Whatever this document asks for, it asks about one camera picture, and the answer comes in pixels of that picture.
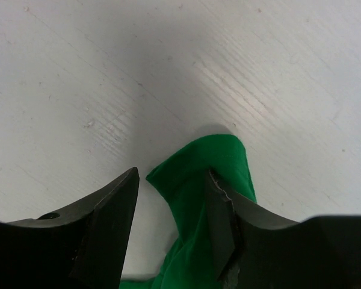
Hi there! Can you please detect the green t shirt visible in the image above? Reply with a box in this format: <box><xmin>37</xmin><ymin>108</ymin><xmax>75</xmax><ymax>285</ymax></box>
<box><xmin>120</xmin><ymin>134</ymin><xmax>256</xmax><ymax>289</ymax></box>

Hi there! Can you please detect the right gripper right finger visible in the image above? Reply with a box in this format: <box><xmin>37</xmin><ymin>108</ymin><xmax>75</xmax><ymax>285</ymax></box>
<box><xmin>205</xmin><ymin>170</ymin><xmax>361</xmax><ymax>288</ymax></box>

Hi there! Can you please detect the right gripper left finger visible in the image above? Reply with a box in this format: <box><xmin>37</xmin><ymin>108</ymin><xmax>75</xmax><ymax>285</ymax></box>
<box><xmin>0</xmin><ymin>167</ymin><xmax>139</xmax><ymax>288</ymax></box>

